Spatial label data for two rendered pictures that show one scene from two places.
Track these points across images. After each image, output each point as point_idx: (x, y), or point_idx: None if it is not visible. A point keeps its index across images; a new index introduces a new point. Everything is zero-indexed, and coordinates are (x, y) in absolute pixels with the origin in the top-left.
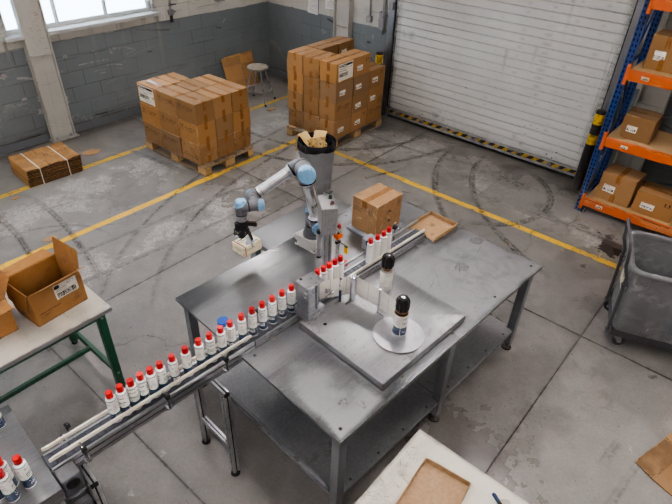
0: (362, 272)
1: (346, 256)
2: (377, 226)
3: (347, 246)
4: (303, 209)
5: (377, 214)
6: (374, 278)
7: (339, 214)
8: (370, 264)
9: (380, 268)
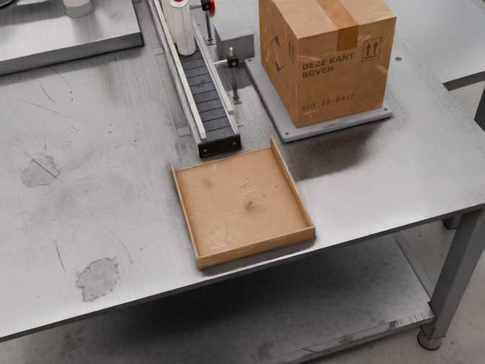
0: (153, 3)
1: (234, 16)
2: (261, 39)
3: None
4: (457, 6)
5: (258, 0)
6: (123, 9)
7: (408, 50)
8: (156, 7)
9: (159, 45)
